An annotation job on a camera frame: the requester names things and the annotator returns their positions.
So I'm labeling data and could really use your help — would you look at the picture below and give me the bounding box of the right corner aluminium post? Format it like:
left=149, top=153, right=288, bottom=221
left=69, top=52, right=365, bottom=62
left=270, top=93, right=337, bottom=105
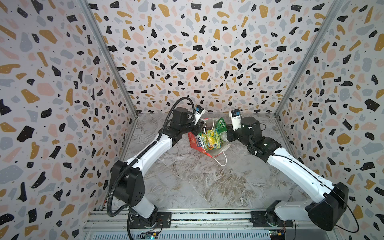
left=273, top=0, right=346, bottom=118

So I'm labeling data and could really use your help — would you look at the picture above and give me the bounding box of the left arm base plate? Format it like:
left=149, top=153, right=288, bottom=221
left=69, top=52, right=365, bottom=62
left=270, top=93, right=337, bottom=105
left=129, top=212, right=172, bottom=229

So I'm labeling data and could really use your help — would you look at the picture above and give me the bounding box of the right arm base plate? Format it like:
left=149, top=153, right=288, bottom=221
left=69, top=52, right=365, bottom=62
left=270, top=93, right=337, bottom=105
left=250, top=211, right=294, bottom=228

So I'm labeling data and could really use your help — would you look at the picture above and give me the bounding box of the right circuit board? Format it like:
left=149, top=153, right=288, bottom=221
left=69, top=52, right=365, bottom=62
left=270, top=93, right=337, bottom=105
left=269, top=230, right=286, bottom=240

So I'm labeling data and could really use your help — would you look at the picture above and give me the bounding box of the green yellow candy bag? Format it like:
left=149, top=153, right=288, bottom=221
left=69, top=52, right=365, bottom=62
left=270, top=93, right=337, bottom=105
left=196, top=118, right=229, bottom=151

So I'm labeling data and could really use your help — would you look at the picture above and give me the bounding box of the left corner aluminium post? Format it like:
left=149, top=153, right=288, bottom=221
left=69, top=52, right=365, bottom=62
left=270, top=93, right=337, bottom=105
left=76, top=0, right=139, bottom=118

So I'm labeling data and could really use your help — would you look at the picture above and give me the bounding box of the left corrugated cable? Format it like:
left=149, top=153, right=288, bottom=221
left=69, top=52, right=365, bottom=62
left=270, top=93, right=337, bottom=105
left=106, top=96, right=197, bottom=240

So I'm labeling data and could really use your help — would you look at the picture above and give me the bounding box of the corner aluminium post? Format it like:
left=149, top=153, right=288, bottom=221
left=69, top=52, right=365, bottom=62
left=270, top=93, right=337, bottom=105
left=273, top=0, right=346, bottom=118
left=76, top=0, right=139, bottom=118

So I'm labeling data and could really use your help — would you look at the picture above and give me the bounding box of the left circuit board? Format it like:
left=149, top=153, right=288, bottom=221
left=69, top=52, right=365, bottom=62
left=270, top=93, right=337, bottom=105
left=138, top=231, right=159, bottom=240

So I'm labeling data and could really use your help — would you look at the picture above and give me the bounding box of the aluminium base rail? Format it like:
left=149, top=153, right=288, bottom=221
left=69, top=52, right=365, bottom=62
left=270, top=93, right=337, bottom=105
left=80, top=209, right=342, bottom=240

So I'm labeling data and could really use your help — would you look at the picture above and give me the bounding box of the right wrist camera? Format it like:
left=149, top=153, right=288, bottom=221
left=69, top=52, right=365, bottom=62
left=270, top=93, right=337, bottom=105
left=229, top=109, right=242, bottom=131

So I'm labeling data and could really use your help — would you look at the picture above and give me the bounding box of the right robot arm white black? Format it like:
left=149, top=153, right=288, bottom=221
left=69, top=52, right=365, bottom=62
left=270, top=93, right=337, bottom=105
left=227, top=110, right=349, bottom=231

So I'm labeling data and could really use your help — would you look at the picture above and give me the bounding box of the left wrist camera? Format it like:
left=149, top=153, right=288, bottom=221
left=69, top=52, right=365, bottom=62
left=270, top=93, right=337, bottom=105
left=195, top=105, right=206, bottom=125

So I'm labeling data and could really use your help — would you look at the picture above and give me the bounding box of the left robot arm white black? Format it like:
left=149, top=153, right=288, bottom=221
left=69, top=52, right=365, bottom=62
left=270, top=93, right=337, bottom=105
left=107, top=105, right=206, bottom=225

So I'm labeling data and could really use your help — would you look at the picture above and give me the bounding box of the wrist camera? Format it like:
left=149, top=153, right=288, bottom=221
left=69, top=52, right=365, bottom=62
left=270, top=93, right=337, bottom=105
left=229, top=109, right=242, bottom=131
left=195, top=105, right=206, bottom=125

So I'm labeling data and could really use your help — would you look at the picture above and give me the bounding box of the circuit board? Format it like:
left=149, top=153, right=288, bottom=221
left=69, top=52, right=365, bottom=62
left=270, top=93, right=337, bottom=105
left=269, top=230, right=286, bottom=240
left=138, top=231, right=159, bottom=240

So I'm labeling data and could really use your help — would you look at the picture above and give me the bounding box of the red paper bag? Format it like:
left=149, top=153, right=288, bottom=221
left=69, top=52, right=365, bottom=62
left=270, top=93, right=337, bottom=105
left=188, top=118, right=231, bottom=167

